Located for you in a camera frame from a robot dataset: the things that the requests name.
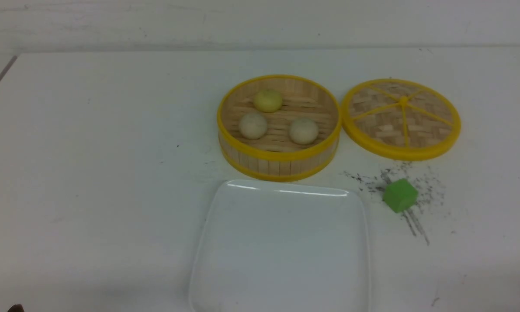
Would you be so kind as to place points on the yellow steamed bun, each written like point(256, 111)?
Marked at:
point(267, 101)

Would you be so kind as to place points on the white steamed bun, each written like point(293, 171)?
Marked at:
point(303, 131)
point(253, 126)

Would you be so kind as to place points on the green cube block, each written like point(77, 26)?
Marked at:
point(400, 195)

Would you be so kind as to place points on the yellow bamboo steamer lid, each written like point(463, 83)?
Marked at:
point(400, 120)

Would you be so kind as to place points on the white square plate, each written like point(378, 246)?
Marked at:
point(280, 247)

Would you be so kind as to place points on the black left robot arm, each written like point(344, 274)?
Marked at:
point(16, 308)

